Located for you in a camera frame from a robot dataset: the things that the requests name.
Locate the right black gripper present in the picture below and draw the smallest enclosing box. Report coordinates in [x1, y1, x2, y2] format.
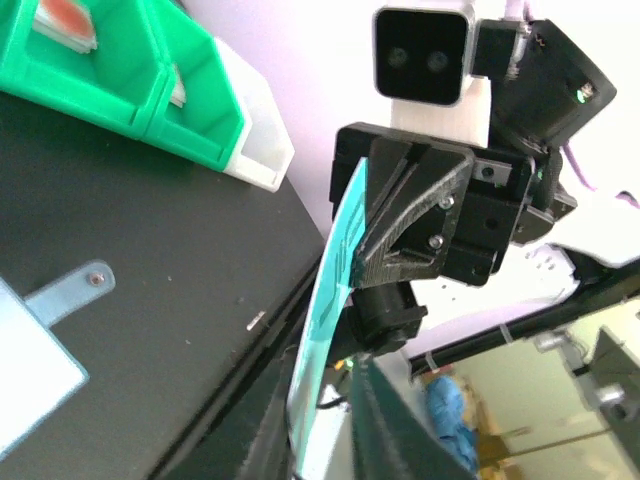
[330, 122, 533, 289]

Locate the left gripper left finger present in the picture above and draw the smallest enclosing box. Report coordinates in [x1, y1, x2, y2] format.
[236, 349, 296, 480]

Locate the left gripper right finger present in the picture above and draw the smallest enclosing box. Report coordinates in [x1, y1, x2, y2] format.
[349, 357, 475, 480]

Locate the teal striped credit card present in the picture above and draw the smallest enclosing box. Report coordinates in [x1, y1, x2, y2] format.
[287, 157, 368, 475]

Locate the clear white bin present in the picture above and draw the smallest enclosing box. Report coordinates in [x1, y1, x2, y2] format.
[214, 37, 295, 192]

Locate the green bin compartment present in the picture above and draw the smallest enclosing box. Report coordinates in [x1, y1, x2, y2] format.
[1, 1, 168, 139]
[143, 19, 244, 171]

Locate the white floral credit card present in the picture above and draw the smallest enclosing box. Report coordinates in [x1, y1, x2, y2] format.
[170, 63, 187, 108]

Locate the blue card holder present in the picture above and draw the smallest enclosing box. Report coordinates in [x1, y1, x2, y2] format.
[1, 260, 116, 458]

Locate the red striped credit card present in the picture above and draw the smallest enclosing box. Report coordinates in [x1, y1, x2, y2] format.
[32, 0, 98, 54]

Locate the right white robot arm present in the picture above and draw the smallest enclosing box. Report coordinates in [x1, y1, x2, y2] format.
[316, 9, 616, 353]

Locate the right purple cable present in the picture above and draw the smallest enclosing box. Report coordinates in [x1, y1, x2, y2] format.
[502, 0, 640, 211]

